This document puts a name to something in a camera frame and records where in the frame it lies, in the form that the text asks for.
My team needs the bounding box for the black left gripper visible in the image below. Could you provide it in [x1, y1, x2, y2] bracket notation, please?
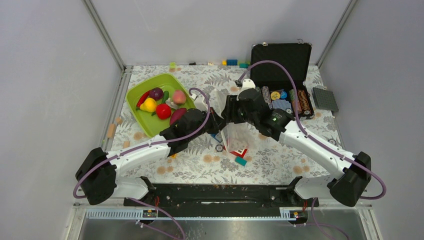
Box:
[188, 107, 229, 142]

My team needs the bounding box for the clear zip top bag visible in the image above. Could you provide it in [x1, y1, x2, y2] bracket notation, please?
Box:
[211, 90, 256, 152]

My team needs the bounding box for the pink toy peach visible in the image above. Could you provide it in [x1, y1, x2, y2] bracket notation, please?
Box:
[172, 89, 187, 105]

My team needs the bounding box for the red toy apple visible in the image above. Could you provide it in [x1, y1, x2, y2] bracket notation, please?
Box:
[155, 103, 172, 120]

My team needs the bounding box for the green toy cucumber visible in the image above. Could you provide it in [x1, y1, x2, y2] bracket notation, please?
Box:
[161, 91, 169, 104]

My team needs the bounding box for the yellow toy pear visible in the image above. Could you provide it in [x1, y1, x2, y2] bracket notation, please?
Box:
[140, 97, 157, 113]

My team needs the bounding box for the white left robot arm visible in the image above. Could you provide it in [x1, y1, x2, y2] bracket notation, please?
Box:
[73, 108, 227, 206]

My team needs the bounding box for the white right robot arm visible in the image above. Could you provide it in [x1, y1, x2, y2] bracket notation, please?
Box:
[217, 88, 371, 207]

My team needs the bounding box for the blue grey toy block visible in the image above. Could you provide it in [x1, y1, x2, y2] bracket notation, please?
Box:
[210, 133, 223, 143]

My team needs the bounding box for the black poker chip case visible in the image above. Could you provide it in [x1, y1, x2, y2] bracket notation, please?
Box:
[250, 43, 315, 120]

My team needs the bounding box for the floral table mat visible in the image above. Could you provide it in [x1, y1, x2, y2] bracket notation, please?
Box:
[110, 65, 342, 185]

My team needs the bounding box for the maroon toy sweet potato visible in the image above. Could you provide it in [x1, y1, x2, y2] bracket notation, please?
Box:
[169, 107, 187, 126]

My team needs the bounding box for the red toy calculator block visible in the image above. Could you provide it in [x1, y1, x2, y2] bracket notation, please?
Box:
[229, 149, 248, 158]

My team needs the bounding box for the blue yellow block row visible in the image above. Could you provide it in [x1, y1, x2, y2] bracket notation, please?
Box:
[221, 59, 250, 69]

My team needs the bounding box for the teal toy block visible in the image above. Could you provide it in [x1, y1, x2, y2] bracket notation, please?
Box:
[234, 156, 247, 167]

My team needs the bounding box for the green plastic tub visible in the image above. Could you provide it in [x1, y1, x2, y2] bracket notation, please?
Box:
[126, 73, 195, 137]

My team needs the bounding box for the purple toy onion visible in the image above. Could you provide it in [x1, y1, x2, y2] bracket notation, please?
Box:
[149, 87, 164, 101]

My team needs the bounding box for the grey building baseplate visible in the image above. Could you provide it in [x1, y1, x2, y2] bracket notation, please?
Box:
[312, 87, 339, 113]

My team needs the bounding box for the red toy chili pepper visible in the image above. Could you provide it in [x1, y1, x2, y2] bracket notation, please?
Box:
[135, 90, 150, 110]

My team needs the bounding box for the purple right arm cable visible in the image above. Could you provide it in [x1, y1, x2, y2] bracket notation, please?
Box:
[235, 60, 387, 240]

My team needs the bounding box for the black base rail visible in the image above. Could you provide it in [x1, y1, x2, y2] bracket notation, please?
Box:
[141, 183, 320, 218]

